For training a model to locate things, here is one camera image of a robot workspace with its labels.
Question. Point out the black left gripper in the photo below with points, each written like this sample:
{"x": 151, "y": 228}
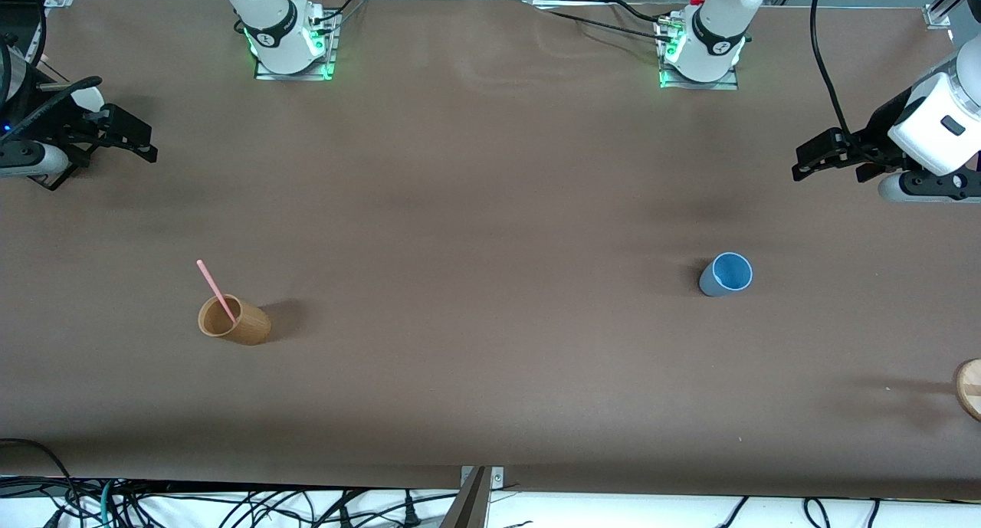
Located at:
{"x": 876, "y": 136}

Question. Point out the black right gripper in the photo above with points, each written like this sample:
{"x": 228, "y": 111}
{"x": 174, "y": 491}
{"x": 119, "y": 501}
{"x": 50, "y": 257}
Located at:
{"x": 64, "y": 120}

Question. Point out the blue cup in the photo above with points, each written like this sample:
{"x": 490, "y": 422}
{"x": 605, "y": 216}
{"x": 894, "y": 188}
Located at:
{"x": 724, "y": 277}

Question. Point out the pink straw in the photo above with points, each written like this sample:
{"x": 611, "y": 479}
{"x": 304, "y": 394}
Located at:
{"x": 214, "y": 286}

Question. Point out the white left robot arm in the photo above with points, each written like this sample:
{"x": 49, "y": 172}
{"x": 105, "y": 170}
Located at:
{"x": 716, "y": 30}

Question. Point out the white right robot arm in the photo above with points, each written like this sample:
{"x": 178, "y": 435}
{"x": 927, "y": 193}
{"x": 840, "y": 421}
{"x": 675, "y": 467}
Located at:
{"x": 268, "y": 22}

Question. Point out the brown wooden cup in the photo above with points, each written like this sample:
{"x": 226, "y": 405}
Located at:
{"x": 241, "y": 325}

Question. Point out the round wooden board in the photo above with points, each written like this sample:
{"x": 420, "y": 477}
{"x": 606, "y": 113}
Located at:
{"x": 970, "y": 388}

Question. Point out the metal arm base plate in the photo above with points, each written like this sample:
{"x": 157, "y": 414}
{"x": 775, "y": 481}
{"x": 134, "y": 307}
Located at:
{"x": 329, "y": 53}
{"x": 732, "y": 80}

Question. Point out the metal table bracket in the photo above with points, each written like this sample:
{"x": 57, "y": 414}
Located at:
{"x": 497, "y": 476}

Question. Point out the dark support post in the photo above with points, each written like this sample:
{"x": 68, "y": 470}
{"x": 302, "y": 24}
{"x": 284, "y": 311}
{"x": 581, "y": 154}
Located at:
{"x": 467, "y": 509}

